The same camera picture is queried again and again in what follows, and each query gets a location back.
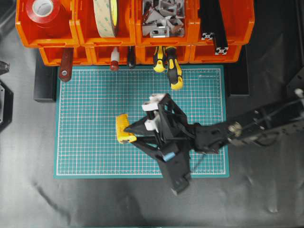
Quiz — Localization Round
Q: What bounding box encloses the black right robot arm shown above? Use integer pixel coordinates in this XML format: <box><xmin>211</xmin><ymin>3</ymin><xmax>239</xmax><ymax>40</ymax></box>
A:
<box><xmin>116</xmin><ymin>70</ymin><xmax>304</xmax><ymax>194</ymax></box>

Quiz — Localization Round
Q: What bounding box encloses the black tool handle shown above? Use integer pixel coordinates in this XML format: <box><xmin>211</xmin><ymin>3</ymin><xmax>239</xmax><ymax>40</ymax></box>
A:
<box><xmin>127</xmin><ymin>46</ymin><xmax>136</xmax><ymax>69</ymax></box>

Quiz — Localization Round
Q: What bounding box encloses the orange bin with metal brackets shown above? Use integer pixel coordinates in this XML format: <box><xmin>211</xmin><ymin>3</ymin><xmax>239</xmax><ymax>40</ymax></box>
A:
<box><xmin>134</xmin><ymin>0</ymin><xmax>199</xmax><ymax>47</ymax></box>

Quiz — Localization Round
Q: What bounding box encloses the large yellow black screwdriver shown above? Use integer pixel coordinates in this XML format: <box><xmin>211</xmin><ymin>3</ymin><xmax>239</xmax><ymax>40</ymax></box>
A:
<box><xmin>165</xmin><ymin>46</ymin><xmax>183</xmax><ymax>90</ymax></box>

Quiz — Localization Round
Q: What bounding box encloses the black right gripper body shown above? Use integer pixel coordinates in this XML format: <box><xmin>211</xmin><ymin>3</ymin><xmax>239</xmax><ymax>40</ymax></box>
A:
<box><xmin>142</xmin><ymin>94</ymin><xmax>190</xmax><ymax>195</ymax></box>

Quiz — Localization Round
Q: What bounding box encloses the orange bin with aluminium profiles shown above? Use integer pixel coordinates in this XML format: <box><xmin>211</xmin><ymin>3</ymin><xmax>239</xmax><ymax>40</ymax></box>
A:
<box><xmin>192</xmin><ymin>0</ymin><xmax>255</xmax><ymax>46</ymax></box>

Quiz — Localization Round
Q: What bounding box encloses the orange lower bin with screwdrivers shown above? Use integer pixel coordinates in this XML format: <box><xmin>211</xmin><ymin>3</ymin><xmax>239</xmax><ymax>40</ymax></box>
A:
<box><xmin>136</xmin><ymin>46</ymin><xmax>191</xmax><ymax>65</ymax></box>

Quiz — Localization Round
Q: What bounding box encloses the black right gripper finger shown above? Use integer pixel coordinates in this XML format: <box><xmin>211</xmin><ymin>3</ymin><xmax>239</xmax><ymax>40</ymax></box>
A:
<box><xmin>124</xmin><ymin>118</ymin><xmax>154</xmax><ymax>136</ymax></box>
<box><xmin>131</xmin><ymin>136</ymin><xmax>164</xmax><ymax>163</ymax></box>

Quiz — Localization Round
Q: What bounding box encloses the red tape roll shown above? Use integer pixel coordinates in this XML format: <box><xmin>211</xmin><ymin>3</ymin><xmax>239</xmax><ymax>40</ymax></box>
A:
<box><xmin>26</xmin><ymin>0</ymin><xmax>69</xmax><ymax>38</ymax></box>

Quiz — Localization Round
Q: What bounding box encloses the orange lower bin left end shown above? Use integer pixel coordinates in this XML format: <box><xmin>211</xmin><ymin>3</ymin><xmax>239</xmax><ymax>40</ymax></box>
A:
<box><xmin>39</xmin><ymin>47</ymin><xmax>93</xmax><ymax>66</ymax></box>

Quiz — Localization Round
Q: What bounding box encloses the beige double-sided tape roll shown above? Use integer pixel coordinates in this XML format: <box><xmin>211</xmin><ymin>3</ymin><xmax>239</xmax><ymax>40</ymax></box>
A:
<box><xmin>93</xmin><ymin>0</ymin><xmax>119</xmax><ymax>38</ymax></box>

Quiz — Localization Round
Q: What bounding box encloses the dark red flat handle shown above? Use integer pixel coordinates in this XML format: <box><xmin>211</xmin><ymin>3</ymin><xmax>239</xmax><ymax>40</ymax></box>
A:
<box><xmin>58</xmin><ymin>47</ymin><xmax>74</xmax><ymax>82</ymax></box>

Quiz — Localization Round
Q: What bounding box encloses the pile of grey metal brackets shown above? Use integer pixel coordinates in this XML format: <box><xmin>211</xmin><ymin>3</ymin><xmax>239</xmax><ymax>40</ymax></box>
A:
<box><xmin>142</xmin><ymin>0</ymin><xmax>185</xmax><ymax>38</ymax></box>

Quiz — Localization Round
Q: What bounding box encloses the black aluminium profile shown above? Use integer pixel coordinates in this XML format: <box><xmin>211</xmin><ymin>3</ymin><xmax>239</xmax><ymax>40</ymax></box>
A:
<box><xmin>213</xmin><ymin>5</ymin><xmax>228</xmax><ymax>55</ymax></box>
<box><xmin>199</xmin><ymin>0</ymin><xmax>219</xmax><ymax>40</ymax></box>

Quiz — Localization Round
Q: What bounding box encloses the orange bin with beige tape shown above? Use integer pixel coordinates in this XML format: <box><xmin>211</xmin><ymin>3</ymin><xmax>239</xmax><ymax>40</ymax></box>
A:
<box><xmin>75</xmin><ymin>0</ymin><xmax>135</xmax><ymax>47</ymax></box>

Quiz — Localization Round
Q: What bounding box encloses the yellow utility cutter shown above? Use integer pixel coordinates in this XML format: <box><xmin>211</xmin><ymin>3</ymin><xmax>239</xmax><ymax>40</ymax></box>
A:
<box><xmin>115</xmin><ymin>114</ymin><xmax>137</xmax><ymax>144</ymax></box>

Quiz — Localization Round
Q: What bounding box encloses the black left robot arm base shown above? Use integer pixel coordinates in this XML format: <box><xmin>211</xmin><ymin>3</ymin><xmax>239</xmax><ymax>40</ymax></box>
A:
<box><xmin>0</xmin><ymin>81</ymin><xmax>14</xmax><ymax>132</ymax></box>

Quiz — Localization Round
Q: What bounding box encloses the white bottle with red cap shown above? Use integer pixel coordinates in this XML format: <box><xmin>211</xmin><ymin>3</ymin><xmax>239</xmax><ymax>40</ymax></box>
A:
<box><xmin>110</xmin><ymin>47</ymin><xmax>120</xmax><ymax>71</ymax></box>

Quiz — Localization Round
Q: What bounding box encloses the small yellow black screwdriver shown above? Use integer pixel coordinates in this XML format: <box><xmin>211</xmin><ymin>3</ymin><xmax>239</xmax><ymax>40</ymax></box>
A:
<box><xmin>153</xmin><ymin>46</ymin><xmax>166</xmax><ymax>73</ymax></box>

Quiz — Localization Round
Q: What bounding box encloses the green cutting mat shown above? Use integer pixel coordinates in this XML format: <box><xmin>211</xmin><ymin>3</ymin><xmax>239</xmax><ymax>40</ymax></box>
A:
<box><xmin>54</xmin><ymin>65</ymin><xmax>226</xmax><ymax>179</ymax></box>

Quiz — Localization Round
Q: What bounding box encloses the black aluminium profile lower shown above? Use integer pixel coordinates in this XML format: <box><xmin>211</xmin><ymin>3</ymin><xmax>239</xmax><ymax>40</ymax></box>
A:
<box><xmin>213</xmin><ymin>5</ymin><xmax>228</xmax><ymax>55</ymax></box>

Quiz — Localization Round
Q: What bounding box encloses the orange bin with red tape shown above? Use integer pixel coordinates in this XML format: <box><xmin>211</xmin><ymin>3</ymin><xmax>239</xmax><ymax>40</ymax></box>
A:
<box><xmin>15</xmin><ymin>0</ymin><xmax>79</xmax><ymax>48</ymax></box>

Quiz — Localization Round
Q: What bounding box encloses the black aluminium profile upper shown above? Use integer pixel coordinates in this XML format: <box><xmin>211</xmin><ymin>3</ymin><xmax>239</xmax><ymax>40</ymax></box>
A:
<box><xmin>199</xmin><ymin>0</ymin><xmax>219</xmax><ymax>40</ymax></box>

